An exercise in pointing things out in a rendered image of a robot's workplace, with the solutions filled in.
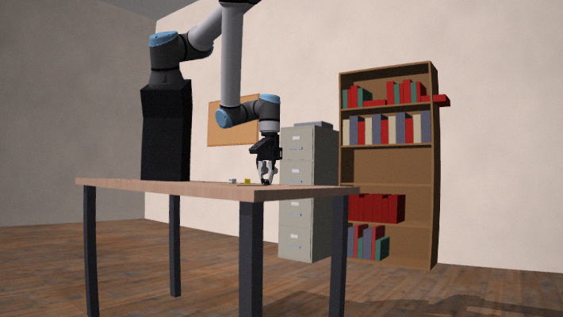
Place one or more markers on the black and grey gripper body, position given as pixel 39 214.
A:
pixel 266 153

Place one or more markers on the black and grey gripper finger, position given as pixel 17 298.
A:
pixel 261 167
pixel 272 169

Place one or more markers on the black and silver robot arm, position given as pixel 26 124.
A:
pixel 166 51

